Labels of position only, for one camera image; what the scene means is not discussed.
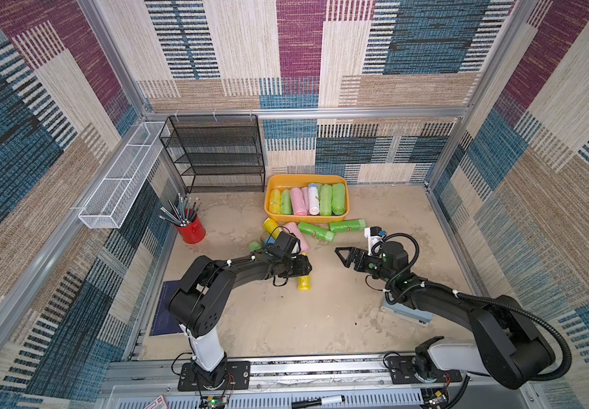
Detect green roll with red label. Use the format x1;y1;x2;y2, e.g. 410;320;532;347
329;219;367;233

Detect black mesh shelf rack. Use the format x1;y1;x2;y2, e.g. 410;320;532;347
161;115;266;193

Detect grey blue stapler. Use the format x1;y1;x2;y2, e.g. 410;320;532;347
381;299;434;327

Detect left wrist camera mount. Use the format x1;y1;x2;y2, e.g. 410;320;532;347
270;231;301;258

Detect black marker pen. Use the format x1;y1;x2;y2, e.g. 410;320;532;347
291;395;346;409

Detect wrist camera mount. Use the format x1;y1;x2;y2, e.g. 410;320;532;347
364;226;386;256
270;231;301;258

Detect large light green roll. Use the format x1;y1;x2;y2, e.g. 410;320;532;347
280;189;293;215

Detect white wire wall basket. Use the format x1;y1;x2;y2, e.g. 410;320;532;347
78;122;164;229

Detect short green roll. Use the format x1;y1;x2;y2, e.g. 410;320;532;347
298;222;335;242

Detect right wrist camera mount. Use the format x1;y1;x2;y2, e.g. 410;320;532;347
364;226;386;256

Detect dark blue booklet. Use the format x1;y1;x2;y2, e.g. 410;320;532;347
150;281;182;337

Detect pink roll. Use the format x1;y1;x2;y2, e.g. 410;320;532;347
301;187;310;213
290;187;308;216
284;222;310;253

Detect yellow trash bag roll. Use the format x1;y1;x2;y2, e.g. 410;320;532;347
268;188;282;215

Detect fat green roll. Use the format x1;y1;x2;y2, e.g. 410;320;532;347
330;183;347;216

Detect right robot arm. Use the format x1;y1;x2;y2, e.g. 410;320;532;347
335;233;572;390

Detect white roll with blue band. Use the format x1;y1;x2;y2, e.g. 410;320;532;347
307;183;320;216

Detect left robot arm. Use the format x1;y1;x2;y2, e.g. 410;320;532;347
167;252;313;392

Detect yellow plastic storage box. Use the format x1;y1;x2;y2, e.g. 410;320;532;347
264;174;351;224

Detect red pen cup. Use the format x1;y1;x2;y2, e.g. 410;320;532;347
176;216;206;245

